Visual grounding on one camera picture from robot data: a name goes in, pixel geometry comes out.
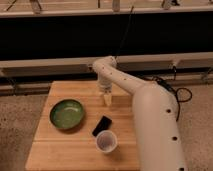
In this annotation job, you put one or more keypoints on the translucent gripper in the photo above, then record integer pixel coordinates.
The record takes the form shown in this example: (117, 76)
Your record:
(105, 86)

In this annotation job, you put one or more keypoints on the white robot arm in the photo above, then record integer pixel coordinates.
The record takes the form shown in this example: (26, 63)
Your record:
(154, 111)

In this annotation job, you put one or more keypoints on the green ceramic bowl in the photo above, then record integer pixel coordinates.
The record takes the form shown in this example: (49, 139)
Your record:
(66, 114)

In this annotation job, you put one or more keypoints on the black rectangular block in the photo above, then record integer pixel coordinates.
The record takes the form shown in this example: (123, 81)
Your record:
(103, 124)

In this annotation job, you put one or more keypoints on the clear plastic cup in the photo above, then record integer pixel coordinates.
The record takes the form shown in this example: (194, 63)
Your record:
(106, 141)

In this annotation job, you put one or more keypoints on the wooden cutting board table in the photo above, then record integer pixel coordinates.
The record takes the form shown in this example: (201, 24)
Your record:
(75, 149)

